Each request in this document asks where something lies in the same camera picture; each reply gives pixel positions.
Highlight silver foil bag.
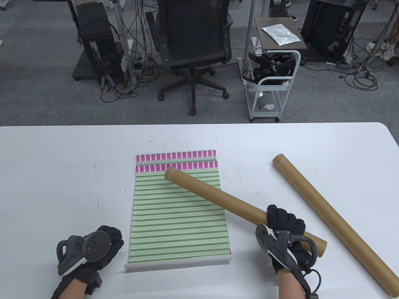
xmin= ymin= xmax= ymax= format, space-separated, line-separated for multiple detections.
xmin=261 ymin=24 xmax=301 ymax=46

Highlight person's right hand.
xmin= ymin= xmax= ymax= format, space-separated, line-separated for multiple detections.
xmin=267 ymin=205 xmax=313 ymax=275

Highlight black equipment cabinet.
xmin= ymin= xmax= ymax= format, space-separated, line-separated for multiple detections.
xmin=301 ymin=0 xmax=368 ymax=64

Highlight green striped mouse pad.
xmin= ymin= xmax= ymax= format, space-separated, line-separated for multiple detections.
xmin=124 ymin=161 xmax=233 ymax=273
xmin=136 ymin=150 xmax=233 ymax=259

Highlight black mesh office chair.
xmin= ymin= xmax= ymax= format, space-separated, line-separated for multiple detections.
xmin=145 ymin=0 xmax=234 ymax=116

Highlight black computer tower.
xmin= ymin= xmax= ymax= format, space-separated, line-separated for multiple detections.
xmin=76 ymin=2 xmax=124 ymax=85

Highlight black strap bag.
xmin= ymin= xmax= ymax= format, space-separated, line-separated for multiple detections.
xmin=243 ymin=51 xmax=296 ymax=86

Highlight white metal utility cart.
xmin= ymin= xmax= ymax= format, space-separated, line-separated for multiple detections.
xmin=238 ymin=17 xmax=307 ymax=122

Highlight grey hand tracking controller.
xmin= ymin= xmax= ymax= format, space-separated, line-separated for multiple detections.
xmin=256 ymin=224 xmax=317 ymax=270
xmin=56 ymin=232 xmax=112 ymax=276

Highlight person's left hand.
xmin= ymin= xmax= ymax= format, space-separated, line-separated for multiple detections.
xmin=51 ymin=225 xmax=124 ymax=299

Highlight black glove cable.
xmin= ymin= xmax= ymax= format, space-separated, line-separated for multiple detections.
xmin=293 ymin=268 xmax=322 ymax=298

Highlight tangled black floor cables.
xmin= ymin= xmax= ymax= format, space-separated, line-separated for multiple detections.
xmin=100 ymin=0 xmax=160 ymax=103
xmin=343 ymin=37 xmax=399 ymax=91

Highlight grey metal pole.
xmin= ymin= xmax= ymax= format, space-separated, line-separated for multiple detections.
xmin=243 ymin=0 xmax=257 ymax=84

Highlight person's right forearm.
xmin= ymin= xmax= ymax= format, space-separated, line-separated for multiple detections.
xmin=277 ymin=270 xmax=307 ymax=299

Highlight brown cardboard mailing tube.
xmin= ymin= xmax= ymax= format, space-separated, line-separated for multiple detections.
xmin=272 ymin=154 xmax=399 ymax=297
xmin=164 ymin=167 xmax=328 ymax=257

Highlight aluminium frame post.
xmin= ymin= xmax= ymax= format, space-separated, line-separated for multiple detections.
xmin=111 ymin=0 xmax=137 ymax=84

